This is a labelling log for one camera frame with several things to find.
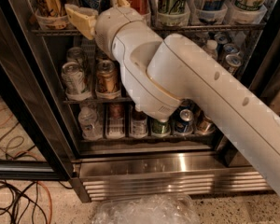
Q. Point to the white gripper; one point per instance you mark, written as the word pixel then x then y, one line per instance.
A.
pixel 115 23

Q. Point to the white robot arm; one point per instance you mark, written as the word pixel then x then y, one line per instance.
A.
pixel 159 73

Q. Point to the gold can top shelf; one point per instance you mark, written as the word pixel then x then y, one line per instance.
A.
pixel 51 14

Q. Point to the gold can shelf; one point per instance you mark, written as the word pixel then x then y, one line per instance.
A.
pixel 51 14
pixel 204 125
pixel 107 82

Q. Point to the silver can middle shelf back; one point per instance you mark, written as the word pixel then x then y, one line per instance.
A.
pixel 76 54

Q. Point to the silver can shelf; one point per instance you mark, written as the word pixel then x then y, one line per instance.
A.
pixel 76 54
pixel 75 81

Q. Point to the green can top shelf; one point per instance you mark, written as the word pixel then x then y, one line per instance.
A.
pixel 171 12

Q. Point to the green can shelf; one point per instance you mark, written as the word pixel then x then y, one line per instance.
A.
pixel 160 129
pixel 171 12

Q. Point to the gold can middle shelf front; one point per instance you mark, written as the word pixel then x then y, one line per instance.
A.
pixel 107 82

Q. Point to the silver can middle shelf front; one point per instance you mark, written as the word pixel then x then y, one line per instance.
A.
pixel 75 81

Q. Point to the red can bottom shelf back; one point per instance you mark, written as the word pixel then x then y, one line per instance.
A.
pixel 116 110

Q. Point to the stainless steel fridge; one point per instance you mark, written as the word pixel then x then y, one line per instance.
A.
pixel 196 164

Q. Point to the red bull can top shelf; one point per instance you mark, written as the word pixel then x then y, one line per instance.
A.
pixel 207 9

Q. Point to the clear water bottle middle shelf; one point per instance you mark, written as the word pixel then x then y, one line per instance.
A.
pixel 211 48

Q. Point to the water bottle bottom shelf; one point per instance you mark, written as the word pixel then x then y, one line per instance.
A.
pixel 89 124

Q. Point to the brown tea bottle bottom shelf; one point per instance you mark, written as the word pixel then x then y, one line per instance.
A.
pixel 138 126

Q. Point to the green can bottom shelf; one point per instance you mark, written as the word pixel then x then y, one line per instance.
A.
pixel 160 129

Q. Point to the blue pepsi can bottom shelf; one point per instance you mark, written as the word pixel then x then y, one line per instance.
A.
pixel 184 122

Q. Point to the silver blue can middle front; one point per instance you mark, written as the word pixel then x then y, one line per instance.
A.
pixel 232 62

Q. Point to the glass fridge door left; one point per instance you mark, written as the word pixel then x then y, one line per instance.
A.
pixel 29 101

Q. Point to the gold can bottom shelf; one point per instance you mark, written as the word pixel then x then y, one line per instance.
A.
pixel 204 125

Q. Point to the clear plastic bag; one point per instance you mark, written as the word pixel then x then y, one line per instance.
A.
pixel 151 209

